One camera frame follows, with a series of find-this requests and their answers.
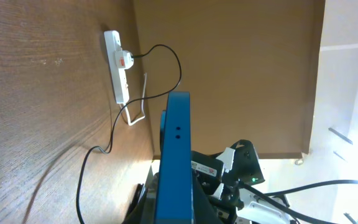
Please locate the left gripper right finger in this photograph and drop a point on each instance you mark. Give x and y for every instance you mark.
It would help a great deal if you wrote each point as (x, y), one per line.
(203, 210)

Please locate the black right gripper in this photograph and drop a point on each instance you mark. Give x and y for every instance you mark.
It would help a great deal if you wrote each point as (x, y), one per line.
(237, 163)

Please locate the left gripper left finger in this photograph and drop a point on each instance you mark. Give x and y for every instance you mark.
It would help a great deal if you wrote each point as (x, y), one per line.
(142, 207)

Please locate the blue Samsung Galaxy smartphone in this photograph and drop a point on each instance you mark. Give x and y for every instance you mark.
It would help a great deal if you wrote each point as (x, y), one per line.
(175, 185)

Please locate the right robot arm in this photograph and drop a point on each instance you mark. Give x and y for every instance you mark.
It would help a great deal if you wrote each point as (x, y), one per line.
(239, 205)

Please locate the white USB charger plug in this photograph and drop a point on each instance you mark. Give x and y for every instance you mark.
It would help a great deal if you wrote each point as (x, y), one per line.
(124, 59)

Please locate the white power strip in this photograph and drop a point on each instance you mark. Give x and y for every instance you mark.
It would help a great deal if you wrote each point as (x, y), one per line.
(118, 76)

